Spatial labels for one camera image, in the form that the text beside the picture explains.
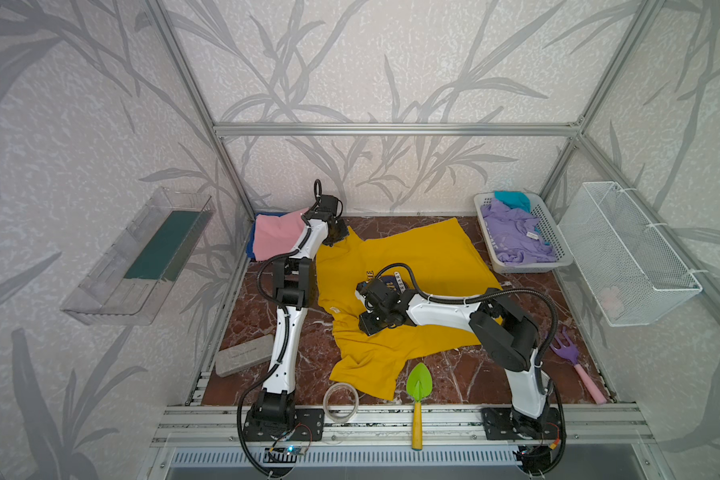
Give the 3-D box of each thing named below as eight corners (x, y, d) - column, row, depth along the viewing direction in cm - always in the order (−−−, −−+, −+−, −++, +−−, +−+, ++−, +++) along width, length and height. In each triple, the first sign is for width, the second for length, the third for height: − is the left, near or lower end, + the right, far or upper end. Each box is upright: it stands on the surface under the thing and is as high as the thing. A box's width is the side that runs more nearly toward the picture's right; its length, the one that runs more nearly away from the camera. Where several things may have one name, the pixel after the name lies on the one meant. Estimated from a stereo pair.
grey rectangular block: (221, 378, 83) (215, 375, 80) (221, 355, 87) (215, 351, 84) (275, 360, 86) (272, 356, 83) (273, 339, 90) (269, 334, 88)
